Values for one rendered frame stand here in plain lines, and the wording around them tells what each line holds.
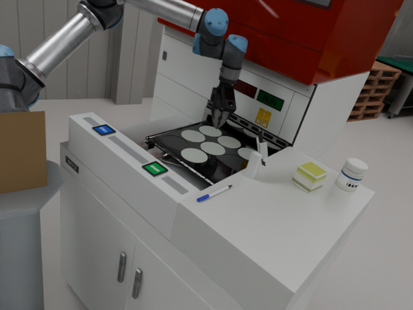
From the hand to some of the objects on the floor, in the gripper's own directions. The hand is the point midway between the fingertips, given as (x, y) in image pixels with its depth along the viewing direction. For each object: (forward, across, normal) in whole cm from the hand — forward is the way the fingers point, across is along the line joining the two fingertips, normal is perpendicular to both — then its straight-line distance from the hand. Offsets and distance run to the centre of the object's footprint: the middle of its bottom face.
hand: (217, 127), depth 133 cm
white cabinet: (+96, +7, +20) cm, 98 cm away
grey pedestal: (+96, +80, +26) cm, 128 cm away
